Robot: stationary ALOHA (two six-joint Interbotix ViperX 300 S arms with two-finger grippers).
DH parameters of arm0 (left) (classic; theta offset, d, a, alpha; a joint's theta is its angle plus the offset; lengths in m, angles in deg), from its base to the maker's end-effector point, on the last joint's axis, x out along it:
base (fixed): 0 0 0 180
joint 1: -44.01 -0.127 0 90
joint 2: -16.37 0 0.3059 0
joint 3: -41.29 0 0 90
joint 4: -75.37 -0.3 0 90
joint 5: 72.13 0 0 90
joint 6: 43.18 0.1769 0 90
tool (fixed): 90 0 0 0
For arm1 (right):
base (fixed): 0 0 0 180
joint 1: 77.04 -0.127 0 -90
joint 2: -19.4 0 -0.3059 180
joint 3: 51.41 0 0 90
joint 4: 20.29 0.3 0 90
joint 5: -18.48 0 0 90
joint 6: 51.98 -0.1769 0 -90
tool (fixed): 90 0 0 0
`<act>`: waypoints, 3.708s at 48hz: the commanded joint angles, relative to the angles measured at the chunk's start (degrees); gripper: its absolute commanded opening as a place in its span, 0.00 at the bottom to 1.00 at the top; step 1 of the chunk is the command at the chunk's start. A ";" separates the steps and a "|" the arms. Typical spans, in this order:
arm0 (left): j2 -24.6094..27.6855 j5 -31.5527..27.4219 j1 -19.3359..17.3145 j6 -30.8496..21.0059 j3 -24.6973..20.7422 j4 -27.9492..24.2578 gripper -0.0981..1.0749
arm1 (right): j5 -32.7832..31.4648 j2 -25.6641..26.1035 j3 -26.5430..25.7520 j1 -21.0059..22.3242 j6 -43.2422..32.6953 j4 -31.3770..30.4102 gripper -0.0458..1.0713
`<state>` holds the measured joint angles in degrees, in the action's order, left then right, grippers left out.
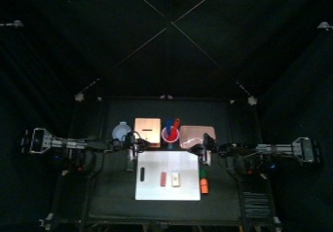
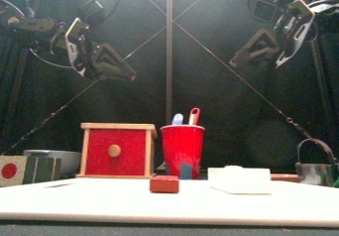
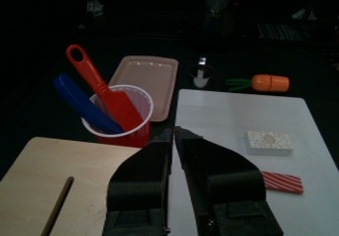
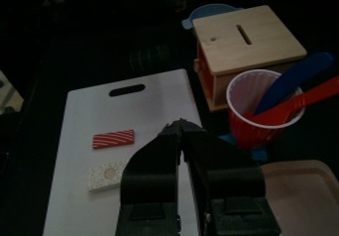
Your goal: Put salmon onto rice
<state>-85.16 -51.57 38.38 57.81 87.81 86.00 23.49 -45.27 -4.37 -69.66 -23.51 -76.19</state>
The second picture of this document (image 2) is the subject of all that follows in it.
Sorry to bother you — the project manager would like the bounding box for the red toy salmon slice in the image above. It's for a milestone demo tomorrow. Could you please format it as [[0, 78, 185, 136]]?
[[148, 175, 181, 194]]

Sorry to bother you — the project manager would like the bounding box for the white toy rice block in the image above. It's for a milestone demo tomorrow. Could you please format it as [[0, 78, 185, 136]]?
[[207, 166, 272, 195]]

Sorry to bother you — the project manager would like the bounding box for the wooden box with red front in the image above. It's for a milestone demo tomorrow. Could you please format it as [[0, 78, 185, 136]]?
[[76, 122, 159, 180]]

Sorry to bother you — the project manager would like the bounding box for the red plastic toy utensil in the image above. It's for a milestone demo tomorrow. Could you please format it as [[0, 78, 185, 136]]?
[[188, 107, 203, 127]]

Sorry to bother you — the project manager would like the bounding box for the red plastic cup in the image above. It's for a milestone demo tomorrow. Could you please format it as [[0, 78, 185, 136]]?
[[159, 124, 207, 180]]

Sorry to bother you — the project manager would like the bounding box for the grey bowl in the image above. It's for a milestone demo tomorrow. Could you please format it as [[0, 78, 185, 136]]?
[[22, 149, 84, 177]]

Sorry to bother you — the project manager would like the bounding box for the blue tape piece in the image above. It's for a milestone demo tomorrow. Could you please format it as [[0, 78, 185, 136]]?
[[179, 163, 195, 180]]

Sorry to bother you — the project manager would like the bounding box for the pink plastic tray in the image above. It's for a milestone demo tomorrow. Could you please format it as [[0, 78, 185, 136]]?
[[268, 173, 301, 183]]

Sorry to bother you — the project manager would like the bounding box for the white plastic cutting board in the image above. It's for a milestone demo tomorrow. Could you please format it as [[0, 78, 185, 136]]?
[[0, 177, 339, 228]]

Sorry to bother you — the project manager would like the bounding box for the thin diagonal brace wire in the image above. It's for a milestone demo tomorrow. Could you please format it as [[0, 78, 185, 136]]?
[[126, 0, 313, 139], [0, 0, 223, 157]]

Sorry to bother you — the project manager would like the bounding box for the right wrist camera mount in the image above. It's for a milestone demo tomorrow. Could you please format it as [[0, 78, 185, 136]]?
[[247, 0, 284, 25]]

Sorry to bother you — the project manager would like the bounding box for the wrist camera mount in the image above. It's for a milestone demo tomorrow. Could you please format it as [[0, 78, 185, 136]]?
[[247, 0, 284, 25], [77, 0, 128, 28]]

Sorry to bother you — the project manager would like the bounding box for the grey vertical frame pole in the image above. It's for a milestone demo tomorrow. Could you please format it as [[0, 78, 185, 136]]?
[[164, 0, 175, 126]]

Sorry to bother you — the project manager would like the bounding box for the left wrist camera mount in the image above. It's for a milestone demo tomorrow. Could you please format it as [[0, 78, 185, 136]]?
[[77, 0, 128, 28]]

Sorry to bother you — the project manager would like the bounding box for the metal pot with handle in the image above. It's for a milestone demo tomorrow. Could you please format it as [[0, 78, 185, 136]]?
[[293, 137, 339, 188]]

